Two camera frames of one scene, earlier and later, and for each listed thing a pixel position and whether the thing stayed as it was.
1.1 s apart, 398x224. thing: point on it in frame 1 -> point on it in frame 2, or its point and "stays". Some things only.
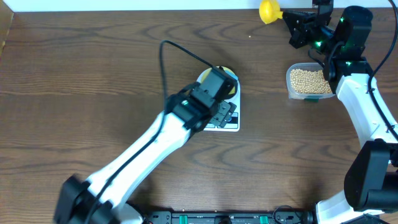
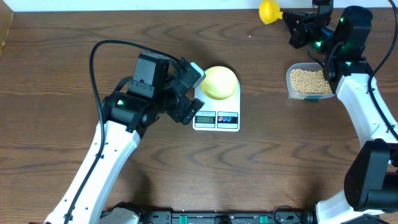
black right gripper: [298, 33] stays
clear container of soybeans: [306, 81] stays
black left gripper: [226, 112] -> [185, 109]
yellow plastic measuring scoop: [270, 10] stays
